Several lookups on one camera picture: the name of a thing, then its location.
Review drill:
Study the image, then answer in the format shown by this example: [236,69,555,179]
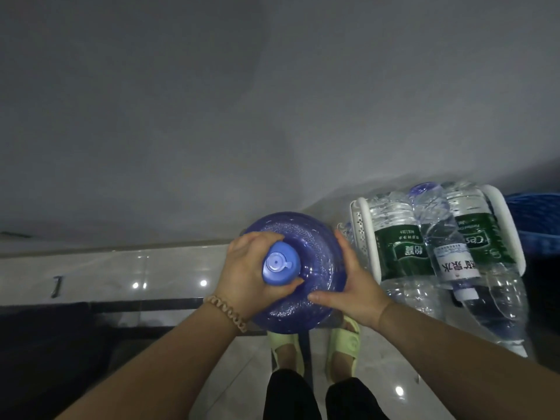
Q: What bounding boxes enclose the person's left hand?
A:
[213,232,305,324]

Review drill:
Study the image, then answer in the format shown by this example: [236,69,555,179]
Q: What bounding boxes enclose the person's right hand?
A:
[307,230,394,331]

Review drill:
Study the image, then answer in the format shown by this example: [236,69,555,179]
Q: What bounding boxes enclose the light blue jug cap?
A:
[262,241,302,287]

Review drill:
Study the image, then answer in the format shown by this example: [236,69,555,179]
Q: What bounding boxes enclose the blue water jug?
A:
[240,212,349,335]

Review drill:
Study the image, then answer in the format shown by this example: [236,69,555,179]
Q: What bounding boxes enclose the person's right forearm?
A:
[378,302,560,420]

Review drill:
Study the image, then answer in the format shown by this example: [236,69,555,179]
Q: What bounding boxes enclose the person's left forearm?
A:
[55,302,246,420]

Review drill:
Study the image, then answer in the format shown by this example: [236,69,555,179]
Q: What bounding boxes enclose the person's right green slipper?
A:
[325,317,362,384]

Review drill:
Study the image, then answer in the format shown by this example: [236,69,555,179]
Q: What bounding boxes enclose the person's green slipper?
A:
[267,330,306,377]
[325,317,362,384]

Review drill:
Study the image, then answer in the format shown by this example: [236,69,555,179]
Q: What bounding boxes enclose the person's left green slipper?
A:
[267,330,306,377]

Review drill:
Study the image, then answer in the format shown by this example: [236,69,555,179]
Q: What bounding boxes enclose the beige spiral wrist band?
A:
[203,295,249,334]

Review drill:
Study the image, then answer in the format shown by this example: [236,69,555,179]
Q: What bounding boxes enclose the person's left leg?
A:
[262,368,323,420]

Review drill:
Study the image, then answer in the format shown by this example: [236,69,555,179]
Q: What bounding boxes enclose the person's leg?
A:
[325,377,391,420]
[262,368,323,420]

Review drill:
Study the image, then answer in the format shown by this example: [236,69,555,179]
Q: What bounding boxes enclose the person's right leg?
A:
[325,377,391,420]

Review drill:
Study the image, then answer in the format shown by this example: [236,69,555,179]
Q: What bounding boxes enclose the white label water bottle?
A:
[409,182,482,303]

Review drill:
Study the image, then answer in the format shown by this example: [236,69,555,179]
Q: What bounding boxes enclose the large green label water bottle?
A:
[442,181,533,359]

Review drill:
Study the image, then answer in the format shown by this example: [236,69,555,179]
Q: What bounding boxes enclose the white plastic basket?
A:
[337,184,526,286]

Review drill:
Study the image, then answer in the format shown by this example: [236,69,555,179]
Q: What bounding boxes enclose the blue plastic basin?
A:
[503,193,560,258]

